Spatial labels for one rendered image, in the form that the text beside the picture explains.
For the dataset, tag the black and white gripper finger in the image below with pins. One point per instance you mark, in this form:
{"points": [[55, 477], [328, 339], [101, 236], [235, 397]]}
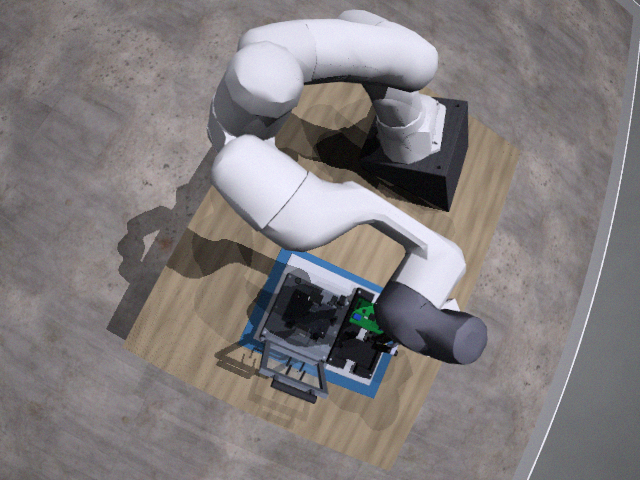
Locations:
{"points": [[380, 341]]}

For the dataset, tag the green circuit board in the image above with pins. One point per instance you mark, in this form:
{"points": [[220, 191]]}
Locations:
{"points": [[363, 315]]}

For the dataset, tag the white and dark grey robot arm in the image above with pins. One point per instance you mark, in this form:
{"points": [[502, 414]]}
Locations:
{"points": [[268, 189]]}

